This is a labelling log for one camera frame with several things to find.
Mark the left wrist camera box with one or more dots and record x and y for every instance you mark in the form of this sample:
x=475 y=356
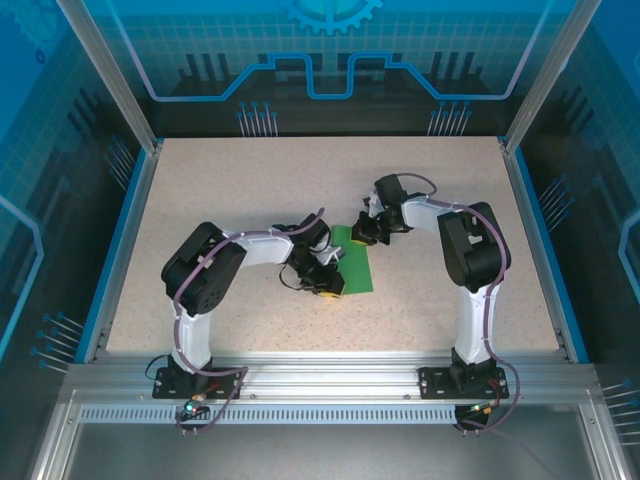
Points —
x=327 y=256

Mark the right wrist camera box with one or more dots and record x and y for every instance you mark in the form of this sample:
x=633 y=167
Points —
x=372 y=200

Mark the blue printed side panel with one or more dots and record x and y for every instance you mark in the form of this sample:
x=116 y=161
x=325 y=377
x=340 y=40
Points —
x=40 y=175
x=600 y=175

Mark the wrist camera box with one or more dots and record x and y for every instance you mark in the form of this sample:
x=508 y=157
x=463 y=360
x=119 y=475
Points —
x=327 y=256
x=372 y=200

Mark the blue printed gear panel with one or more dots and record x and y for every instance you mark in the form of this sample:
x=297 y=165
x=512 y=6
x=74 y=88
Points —
x=320 y=50

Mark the aluminium mounting beam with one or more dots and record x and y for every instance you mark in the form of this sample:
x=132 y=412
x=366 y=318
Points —
x=330 y=372

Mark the blue trimmed aluminium side rail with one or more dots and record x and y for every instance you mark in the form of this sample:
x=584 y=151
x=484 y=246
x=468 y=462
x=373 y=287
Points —
x=125 y=240
x=540 y=240

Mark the aluminium frame post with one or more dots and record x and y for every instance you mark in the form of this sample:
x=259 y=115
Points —
x=545 y=75
x=115 y=75

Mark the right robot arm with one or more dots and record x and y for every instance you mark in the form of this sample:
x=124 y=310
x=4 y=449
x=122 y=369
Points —
x=475 y=250

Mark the green paper sheet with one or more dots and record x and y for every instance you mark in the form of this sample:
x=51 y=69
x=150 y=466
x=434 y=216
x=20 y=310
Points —
x=357 y=270

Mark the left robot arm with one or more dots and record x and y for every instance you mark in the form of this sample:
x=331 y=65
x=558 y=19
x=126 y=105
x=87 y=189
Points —
x=210 y=280

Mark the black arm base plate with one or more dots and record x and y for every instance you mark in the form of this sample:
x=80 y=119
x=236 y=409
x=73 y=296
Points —
x=165 y=390
x=432 y=385

